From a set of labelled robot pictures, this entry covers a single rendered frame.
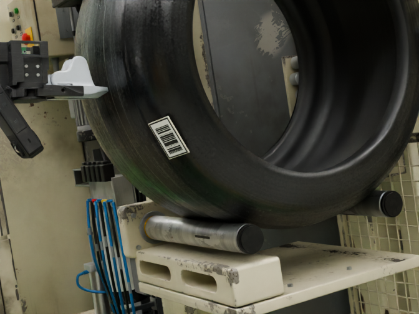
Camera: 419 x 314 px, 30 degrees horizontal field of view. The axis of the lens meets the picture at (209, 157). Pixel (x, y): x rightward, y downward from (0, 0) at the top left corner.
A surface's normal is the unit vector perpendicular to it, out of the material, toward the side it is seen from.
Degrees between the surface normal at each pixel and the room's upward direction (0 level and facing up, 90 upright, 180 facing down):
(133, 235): 90
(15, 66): 90
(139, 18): 81
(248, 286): 90
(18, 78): 90
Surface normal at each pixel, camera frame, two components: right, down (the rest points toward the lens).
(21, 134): 0.50, -0.01
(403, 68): -0.87, -0.15
